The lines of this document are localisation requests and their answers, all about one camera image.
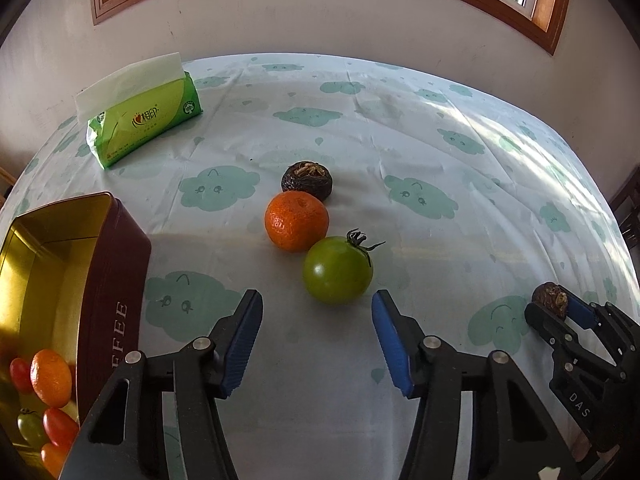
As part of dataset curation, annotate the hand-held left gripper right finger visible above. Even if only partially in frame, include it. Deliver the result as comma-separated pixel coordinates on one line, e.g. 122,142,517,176
371,289,583,480

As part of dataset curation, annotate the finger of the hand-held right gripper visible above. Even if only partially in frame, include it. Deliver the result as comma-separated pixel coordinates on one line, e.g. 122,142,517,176
565,291,640,357
525,303,627,377

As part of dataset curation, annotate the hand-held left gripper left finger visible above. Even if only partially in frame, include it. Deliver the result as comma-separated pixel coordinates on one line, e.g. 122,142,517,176
59,288,264,480

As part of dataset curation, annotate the large dark water chestnut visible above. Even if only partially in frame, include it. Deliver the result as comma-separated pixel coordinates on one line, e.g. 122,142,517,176
531,282,571,320

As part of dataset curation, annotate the green tomato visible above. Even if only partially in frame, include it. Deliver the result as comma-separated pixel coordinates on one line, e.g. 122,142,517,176
302,229,387,305
17,408,50,450

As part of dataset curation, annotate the maroon and gold tin box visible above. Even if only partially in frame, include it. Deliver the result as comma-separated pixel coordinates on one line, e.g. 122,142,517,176
0,191,152,480

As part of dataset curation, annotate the red cherry tomato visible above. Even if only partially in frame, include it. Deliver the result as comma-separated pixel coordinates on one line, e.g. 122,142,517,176
9,357,34,395
42,406,81,453

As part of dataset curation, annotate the orange mandarin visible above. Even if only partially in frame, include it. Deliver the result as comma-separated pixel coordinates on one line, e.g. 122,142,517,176
264,191,330,253
30,349,73,409
40,441,71,480

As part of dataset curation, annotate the small dark water chestnut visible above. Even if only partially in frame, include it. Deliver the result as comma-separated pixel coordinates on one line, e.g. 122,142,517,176
281,160,334,202

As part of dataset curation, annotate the green tissue pack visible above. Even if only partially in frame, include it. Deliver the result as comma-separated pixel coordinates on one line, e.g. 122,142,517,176
75,52,205,171

